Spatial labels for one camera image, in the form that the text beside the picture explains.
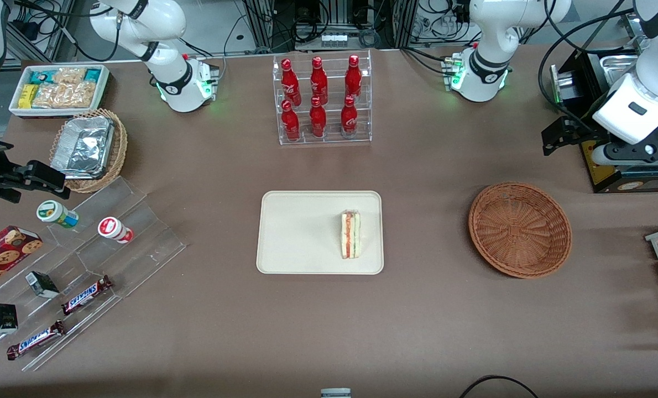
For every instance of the Snickers chocolate bar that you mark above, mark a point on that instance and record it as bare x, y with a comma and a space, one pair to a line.
85, 294
35, 341

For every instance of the white snack bin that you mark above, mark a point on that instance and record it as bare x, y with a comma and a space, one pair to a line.
14, 105

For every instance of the grey device edge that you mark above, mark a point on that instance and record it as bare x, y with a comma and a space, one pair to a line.
335, 393

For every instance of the teal snack packet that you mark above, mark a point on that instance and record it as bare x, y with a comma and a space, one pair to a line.
41, 75
92, 74

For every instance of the clear acrylic stepped stand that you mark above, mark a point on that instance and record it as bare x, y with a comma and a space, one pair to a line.
135, 243

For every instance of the brown round wicker basket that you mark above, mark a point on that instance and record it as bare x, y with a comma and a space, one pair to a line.
520, 229

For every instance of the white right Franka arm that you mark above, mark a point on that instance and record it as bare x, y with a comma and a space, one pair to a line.
168, 66

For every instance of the triangle sandwich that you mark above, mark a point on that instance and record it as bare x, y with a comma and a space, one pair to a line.
351, 235

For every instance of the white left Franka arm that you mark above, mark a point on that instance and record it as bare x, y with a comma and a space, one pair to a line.
492, 44

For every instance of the green sunflower yogurt cup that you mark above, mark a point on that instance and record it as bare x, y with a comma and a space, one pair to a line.
55, 214

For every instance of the dark green drink carton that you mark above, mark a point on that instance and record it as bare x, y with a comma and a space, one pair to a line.
3, 319
42, 284

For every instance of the red tartan cookie box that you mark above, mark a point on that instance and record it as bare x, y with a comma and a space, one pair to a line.
3, 254

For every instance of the yellow snack packet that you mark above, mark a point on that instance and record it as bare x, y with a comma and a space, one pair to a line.
27, 97

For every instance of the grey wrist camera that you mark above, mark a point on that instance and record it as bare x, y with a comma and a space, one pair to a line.
600, 156

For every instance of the red lid yogurt cup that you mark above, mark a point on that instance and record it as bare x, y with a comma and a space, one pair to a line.
113, 229

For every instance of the clear acrylic bottle rack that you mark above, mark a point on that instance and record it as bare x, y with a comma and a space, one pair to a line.
329, 141

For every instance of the cream plastic serving tray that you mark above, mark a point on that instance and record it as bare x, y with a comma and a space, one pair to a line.
301, 232

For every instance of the white power strip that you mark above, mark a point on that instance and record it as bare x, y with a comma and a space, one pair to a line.
334, 38

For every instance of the light wicker basket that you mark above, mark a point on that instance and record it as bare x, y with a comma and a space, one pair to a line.
118, 149

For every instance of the red cola bottle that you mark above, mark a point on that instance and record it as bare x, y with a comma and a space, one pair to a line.
318, 80
349, 116
289, 83
353, 77
318, 119
290, 121

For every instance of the aluminium frame rack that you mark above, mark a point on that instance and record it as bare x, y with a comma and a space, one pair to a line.
329, 16

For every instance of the aluminium foil containers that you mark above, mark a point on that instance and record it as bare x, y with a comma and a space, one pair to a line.
83, 146

